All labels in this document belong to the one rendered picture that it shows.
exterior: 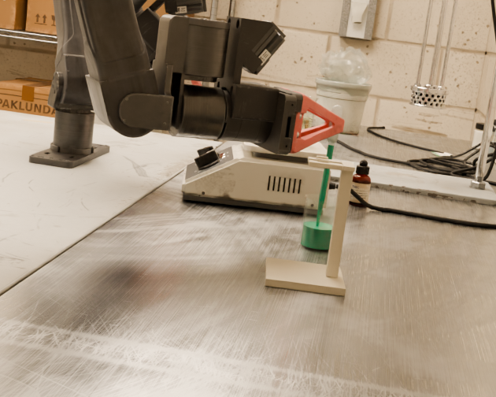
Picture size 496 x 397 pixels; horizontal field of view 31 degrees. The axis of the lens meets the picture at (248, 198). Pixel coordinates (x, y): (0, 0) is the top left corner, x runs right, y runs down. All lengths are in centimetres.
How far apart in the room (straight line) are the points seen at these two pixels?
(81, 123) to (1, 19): 212
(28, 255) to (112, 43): 23
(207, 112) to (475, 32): 275
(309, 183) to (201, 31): 36
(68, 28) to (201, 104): 55
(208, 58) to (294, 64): 271
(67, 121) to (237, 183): 35
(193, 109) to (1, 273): 26
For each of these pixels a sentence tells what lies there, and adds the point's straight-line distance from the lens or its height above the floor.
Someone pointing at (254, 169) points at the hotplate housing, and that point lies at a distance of 120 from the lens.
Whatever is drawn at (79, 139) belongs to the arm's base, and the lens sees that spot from 143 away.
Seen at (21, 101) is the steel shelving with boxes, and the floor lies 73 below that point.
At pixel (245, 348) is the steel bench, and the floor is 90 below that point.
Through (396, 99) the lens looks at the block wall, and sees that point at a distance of 363.
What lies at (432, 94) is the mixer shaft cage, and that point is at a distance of 157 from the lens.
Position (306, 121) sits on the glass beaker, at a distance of 123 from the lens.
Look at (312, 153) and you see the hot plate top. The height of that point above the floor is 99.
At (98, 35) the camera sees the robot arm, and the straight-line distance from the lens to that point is 90.
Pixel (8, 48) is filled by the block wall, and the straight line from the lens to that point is 395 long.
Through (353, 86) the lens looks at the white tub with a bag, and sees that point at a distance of 219.
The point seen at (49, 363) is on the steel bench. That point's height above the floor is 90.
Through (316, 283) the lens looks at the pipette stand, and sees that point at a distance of 88.
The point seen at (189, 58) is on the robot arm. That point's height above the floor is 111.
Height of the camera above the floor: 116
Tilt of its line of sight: 12 degrees down
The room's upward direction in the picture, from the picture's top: 7 degrees clockwise
